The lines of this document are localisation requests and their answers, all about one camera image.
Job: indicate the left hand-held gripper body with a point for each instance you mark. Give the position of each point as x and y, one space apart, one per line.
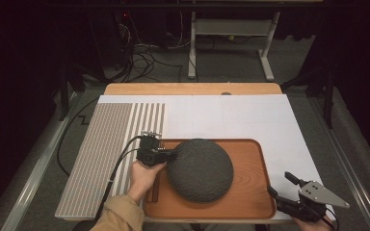
149 152

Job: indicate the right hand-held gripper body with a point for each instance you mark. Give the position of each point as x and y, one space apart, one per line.
321 194

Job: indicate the brown wooden tray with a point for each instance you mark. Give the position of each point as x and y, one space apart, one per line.
250 179

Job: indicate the dark grey round cushion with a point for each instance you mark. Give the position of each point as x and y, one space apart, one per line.
200 170

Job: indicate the person's left hand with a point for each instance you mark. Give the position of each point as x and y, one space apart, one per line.
143 179

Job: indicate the person's right hand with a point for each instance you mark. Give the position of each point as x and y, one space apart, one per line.
305 225

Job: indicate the striped woven placemat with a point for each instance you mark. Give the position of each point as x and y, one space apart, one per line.
99 154

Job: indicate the white table sheet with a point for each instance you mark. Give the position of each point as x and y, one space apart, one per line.
237 115

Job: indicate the black stand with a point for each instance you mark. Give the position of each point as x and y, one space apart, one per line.
65 93
327 99

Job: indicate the small yellow ball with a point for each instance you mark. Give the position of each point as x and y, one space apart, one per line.
231 37

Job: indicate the aluminium floor rail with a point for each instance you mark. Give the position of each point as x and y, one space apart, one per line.
350 166
35 173

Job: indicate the grey metal stand frame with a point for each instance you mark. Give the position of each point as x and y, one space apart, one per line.
234 27

